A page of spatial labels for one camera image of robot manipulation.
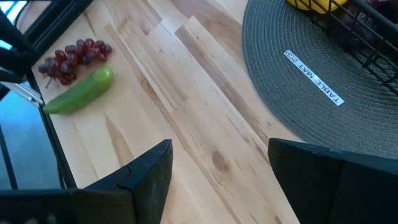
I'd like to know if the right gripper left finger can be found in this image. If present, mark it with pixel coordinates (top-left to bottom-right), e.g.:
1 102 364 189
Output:
0 139 174 224

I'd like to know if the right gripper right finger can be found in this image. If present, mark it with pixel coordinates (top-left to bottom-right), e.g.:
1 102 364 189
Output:
267 138 398 224

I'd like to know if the green cucumber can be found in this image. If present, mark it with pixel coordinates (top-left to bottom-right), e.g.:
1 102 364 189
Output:
42 65 115 115

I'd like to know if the red grape bunch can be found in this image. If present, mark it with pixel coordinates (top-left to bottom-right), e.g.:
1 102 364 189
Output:
37 38 113 89

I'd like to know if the yellow lemon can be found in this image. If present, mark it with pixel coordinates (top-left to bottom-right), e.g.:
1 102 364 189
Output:
285 0 348 16

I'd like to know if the round grey woven mat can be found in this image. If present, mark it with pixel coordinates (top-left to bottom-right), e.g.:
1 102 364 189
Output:
241 0 398 160

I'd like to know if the white mat label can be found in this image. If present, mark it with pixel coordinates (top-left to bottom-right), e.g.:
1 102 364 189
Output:
283 49 346 107

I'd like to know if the silver bracket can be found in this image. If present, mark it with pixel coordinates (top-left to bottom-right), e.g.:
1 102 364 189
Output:
0 80 45 107

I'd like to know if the black wire basket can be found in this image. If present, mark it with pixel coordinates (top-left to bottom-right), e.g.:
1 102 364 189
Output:
285 0 398 98

